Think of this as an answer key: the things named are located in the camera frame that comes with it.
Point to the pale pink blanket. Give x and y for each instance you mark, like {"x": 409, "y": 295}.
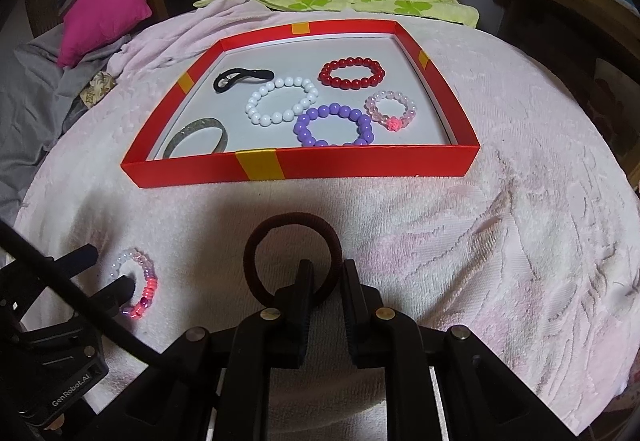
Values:
{"x": 500, "y": 246}

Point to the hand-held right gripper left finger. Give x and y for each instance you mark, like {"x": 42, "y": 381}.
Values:
{"x": 300, "y": 301}

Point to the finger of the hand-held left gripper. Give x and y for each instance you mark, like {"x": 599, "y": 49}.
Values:
{"x": 117, "y": 291}
{"x": 80, "y": 257}

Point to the red cardboard box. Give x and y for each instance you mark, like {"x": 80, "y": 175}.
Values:
{"x": 350, "y": 163}

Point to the small floral pouch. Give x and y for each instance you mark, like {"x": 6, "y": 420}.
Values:
{"x": 97, "y": 88}

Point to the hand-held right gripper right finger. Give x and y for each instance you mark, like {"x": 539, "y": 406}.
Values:
{"x": 352, "y": 316}

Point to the magenta pillow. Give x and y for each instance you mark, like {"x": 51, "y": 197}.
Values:
{"x": 105, "y": 6}

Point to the grey cloth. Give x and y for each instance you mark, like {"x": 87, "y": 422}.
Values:
{"x": 30, "y": 86}

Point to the grey bangle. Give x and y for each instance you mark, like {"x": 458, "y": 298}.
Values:
{"x": 200, "y": 123}

